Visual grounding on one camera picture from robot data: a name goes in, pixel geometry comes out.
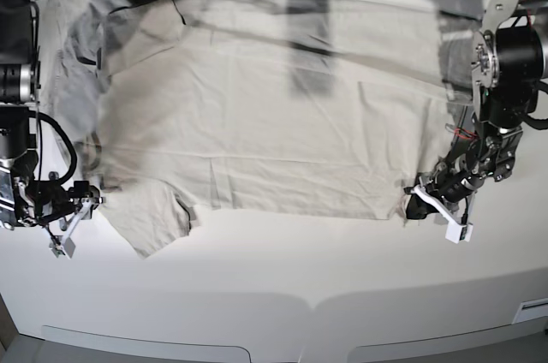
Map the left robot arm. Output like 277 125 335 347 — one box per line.
405 0 547 242

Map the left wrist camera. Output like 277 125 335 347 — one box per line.
445 223 474 244

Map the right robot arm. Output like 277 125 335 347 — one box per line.
1 0 104 258

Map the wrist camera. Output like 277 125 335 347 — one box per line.
445 223 474 244
49 236 75 259

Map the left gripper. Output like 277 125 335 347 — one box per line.
404 162 485 224

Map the white label sticker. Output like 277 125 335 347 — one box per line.
512 298 548 324

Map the beige T-shirt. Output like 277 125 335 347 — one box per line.
44 0 474 257

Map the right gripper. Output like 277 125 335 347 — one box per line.
12 176 104 247

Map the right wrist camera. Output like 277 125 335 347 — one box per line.
49 236 75 259

